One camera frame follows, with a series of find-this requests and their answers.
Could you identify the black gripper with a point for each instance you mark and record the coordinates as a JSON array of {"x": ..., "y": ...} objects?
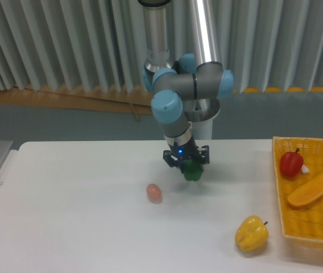
[{"x": 182, "y": 148}]

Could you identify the green bell pepper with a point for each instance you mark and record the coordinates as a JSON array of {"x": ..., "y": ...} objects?
[{"x": 192, "y": 170}]

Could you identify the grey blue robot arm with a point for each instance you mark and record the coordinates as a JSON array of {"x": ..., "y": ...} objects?
[{"x": 186, "y": 89}]

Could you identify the yellow woven basket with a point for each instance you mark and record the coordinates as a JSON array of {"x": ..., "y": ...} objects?
[{"x": 306, "y": 223}]

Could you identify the brown egg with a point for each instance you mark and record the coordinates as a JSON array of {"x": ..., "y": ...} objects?
[{"x": 154, "y": 193}]

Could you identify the brown cardboard sheet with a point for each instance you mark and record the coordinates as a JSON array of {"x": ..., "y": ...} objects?
[{"x": 135, "y": 102}]

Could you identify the yellow bell pepper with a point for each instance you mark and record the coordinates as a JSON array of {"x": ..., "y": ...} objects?
[{"x": 252, "y": 234}]

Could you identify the red bell pepper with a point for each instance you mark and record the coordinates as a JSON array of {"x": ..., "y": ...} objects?
[{"x": 291, "y": 163}]

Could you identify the small white object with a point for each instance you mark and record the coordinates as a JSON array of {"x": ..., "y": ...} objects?
[{"x": 305, "y": 169}]

